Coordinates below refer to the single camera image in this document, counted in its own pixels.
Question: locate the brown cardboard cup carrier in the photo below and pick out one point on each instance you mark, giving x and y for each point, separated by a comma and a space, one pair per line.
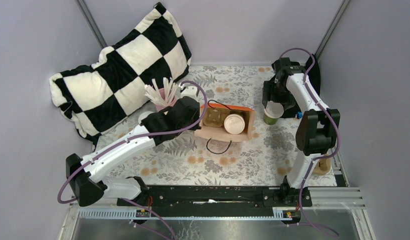
322, 167

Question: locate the white plastic cup lid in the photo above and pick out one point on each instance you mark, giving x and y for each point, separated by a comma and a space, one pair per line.
273, 110

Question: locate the pink straw holder cup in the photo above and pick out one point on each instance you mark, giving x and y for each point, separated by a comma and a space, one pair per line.
162, 97

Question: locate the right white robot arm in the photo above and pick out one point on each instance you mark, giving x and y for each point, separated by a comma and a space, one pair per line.
318, 128

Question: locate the floral tablecloth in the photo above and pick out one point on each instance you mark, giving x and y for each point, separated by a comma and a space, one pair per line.
264, 160

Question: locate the green paper cup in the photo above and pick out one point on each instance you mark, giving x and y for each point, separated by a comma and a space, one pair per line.
234, 124
269, 121

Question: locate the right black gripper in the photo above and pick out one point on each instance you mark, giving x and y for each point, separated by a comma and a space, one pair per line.
268, 87

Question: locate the single brown cup carrier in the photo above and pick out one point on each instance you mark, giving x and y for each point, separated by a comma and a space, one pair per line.
215, 117

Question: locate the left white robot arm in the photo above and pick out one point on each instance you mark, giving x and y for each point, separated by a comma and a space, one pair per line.
88, 176

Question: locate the orange paper bag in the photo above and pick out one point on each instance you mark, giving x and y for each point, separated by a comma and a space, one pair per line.
238, 125

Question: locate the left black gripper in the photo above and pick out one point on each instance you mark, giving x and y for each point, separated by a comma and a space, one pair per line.
197, 115

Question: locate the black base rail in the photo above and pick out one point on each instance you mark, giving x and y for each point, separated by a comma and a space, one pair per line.
220, 201

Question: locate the black white checkered pillow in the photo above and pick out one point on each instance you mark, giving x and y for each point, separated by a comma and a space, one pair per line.
99, 96

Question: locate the stack of white lids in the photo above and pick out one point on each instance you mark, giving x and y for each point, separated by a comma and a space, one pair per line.
144, 115

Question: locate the black cloth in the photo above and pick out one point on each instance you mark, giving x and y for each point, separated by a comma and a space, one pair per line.
314, 74

